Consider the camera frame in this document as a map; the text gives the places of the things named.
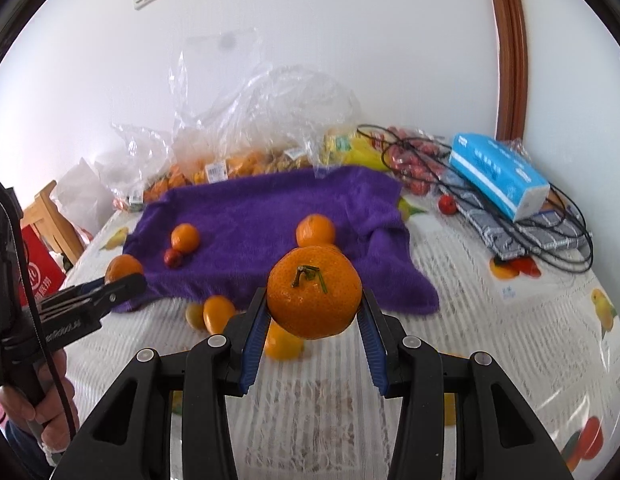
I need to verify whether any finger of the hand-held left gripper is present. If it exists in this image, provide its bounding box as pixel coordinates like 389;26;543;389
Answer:
57;279;113;298
40;273;148;322

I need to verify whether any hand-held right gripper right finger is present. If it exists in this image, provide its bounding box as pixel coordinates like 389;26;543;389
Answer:
357;290;575;480

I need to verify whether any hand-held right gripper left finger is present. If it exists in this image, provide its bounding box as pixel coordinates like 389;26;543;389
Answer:
65;287;271;480

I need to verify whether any oval orange citrus fruit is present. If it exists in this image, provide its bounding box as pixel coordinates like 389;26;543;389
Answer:
203;295;237;335

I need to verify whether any large orange mandarin with stem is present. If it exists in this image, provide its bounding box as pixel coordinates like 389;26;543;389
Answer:
266;245;363;340

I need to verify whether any clear bag of yellowish fruits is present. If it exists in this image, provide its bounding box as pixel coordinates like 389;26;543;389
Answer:
260;125;341;176

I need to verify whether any clear bag of red fruits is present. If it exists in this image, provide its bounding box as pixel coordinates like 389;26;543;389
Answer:
370;125;458;196

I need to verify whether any person's left hand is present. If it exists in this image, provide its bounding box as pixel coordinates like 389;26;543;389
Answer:
0;355;81;466

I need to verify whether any red paper bag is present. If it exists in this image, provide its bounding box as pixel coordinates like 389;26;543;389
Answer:
20;225;67;308

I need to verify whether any wooden chair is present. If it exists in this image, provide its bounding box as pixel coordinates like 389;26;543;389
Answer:
20;180;86;266

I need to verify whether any white plastic bag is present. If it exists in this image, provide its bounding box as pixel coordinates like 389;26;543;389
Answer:
55;157;121;233

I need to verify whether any clear bag of mandarins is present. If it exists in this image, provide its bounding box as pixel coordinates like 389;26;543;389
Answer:
111;120;191;211

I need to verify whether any purple towel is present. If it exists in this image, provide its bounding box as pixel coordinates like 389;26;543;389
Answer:
110;166;439;317

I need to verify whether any clear bag of small oranges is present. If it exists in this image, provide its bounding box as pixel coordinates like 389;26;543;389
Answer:
170;27;363;183

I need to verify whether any grey checkered cloth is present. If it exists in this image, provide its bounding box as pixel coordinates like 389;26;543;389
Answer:
440;180;588;261

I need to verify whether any yellow plastic package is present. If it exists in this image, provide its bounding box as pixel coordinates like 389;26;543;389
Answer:
324;130;391;173

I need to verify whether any blue tissue pack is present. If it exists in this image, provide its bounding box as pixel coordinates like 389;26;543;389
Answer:
449;133;550;223

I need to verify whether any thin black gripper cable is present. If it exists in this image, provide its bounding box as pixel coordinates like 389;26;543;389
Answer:
0;180;78;441

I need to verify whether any brown wooden door frame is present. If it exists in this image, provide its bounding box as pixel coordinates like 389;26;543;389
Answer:
482;0;529;142

